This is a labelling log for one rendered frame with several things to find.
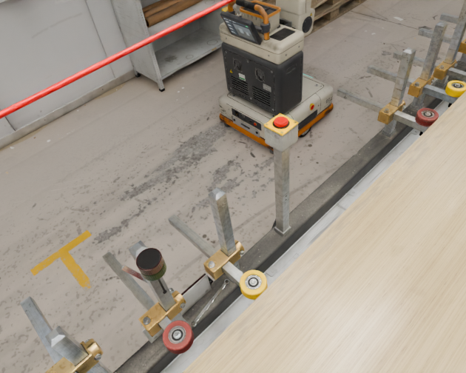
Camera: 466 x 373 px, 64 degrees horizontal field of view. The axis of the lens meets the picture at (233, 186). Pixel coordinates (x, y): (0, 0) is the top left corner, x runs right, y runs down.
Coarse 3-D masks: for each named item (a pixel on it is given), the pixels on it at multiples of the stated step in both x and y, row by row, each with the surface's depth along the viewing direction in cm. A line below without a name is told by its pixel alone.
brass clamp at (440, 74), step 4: (444, 60) 186; (440, 64) 183; (444, 64) 183; (448, 64) 183; (452, 64) 182; (456, 64) 185; (436, 68) 182; (444, 68) 181; (448, 68) 181; (436, 72) 183; (440, 72) 181; (444, 72) 180; (436, 76) 184; (440, 76) 183; (444, 76) 183
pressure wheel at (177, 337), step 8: (176, 320) 103; (168, 328) 101; (176, 328) 101; (184, 328) 101; (168, 336) 100; (176, 336) 99; (184, 336) 100; (192, 336) 100; (168, 344) 98; (176, 344) 98; (184, 344) 98; (176, 352) 99
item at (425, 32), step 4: (424, 28) 206; (420, 32) 206; (424, 32) 204; (428, 32) 203; (432, 32) 202; (424, 36) 206; (428, 36) 204; (444, 36) 198; (448, 36) 198; (452, 36) 197; (444, 40) 199; (448, 40) 198
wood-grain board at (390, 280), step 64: (448, 128) 143; (384, 192) 125; (448, 192) 122; (320, 256) 112; (384, 256) 109; (448, 256) 107; (256, 320) 101; (320, 320) 99; (384, 320) 97; (448, 320) 95
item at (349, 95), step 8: (344, 96) 173; (352, 96) 170; (360, 96) 169; (360, 104) 169; (368, 104) 166; (376, 104) 164; (400, 112) 158; (400, 120) 158; (408, 120) 155; (416, 128) 154; (424, 128) 152
